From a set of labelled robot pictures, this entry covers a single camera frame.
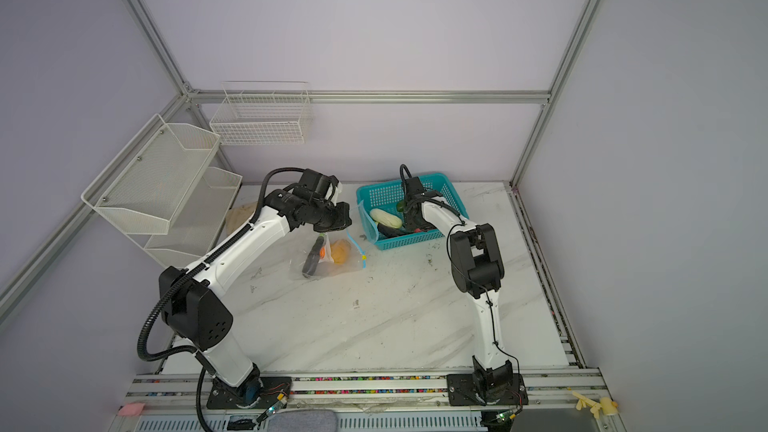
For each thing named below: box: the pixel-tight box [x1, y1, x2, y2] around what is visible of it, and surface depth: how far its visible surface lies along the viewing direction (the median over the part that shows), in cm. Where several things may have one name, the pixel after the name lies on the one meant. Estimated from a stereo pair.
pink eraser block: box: [118, 402, 146, 416], surface depth 72 cm
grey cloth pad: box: [266, 411, 340, 432], surface depth 70 cm
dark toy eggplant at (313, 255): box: [302, 235, 325, 277], surface depth 97 cm
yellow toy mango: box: [331, 240, 351, 265], surface depth 90 cm
